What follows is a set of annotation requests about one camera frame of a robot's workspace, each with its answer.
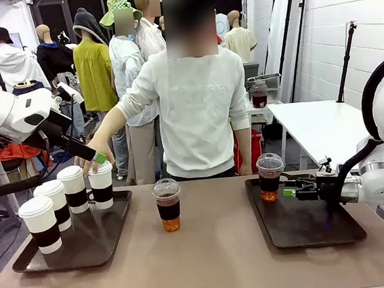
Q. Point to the person's right forearm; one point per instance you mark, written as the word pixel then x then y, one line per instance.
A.
pixel 108 124

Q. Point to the tall mannequin in white shirt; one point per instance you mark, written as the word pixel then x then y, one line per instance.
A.
pixel 151 39

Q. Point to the small white table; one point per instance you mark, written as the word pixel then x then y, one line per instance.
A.
pixel 4 175

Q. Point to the mannequin in black sweater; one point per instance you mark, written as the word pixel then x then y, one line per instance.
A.
pixel 55 62

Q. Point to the white paper cup black sleeve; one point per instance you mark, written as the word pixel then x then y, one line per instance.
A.
pixel 54 198
pixel 73 187
pixel 101 188
pixel 40 225

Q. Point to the mannequin with green checked hat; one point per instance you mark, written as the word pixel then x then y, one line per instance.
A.
pixel 127 68

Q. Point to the glass jar with dark liquid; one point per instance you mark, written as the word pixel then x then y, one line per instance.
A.
pixel 260 96

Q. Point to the mannequin in cream shirt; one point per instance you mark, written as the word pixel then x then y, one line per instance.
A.
pixel 240 42

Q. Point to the large white table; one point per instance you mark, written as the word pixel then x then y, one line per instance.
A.
pixel 313 129

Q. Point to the black tripod on white table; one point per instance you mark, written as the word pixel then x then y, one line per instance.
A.
pixel 346 64

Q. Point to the dark brown serving tray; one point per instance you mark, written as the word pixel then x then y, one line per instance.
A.
pixel 305 225
pixel 92 238

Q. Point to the mannequin in yellow-green top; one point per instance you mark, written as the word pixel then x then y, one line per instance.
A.
pixel 95 78

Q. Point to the person's left forearm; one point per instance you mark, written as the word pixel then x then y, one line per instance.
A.
pixel 244 145

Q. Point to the clear plastic iced coffee cup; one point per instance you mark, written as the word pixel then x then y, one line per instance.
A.
pixel 270 177
pixel 168 204

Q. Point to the person's right hand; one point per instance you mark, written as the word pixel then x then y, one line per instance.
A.
pixel 101 146

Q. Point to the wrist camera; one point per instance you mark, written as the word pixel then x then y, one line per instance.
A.
pixel 325 166
pixel 71 93

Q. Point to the mannequin with black hat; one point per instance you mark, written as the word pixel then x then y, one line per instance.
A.
pixel 18 69

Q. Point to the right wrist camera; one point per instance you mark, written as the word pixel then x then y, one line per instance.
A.
pixel 325 166

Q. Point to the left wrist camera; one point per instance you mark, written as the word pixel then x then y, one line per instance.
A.
pixel 71 93

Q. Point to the person's left hand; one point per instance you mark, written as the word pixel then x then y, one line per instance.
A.
pixel 245 171

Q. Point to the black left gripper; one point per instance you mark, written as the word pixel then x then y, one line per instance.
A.
pixel 58 136

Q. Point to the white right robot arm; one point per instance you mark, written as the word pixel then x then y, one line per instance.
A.
pixel 383 183

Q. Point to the person in white sweater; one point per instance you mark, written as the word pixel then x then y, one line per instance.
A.
pixel 203 115

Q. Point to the orange cloth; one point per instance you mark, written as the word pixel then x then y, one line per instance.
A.
pixel 16 152

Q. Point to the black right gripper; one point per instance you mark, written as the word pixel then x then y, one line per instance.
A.
pixel 319 189

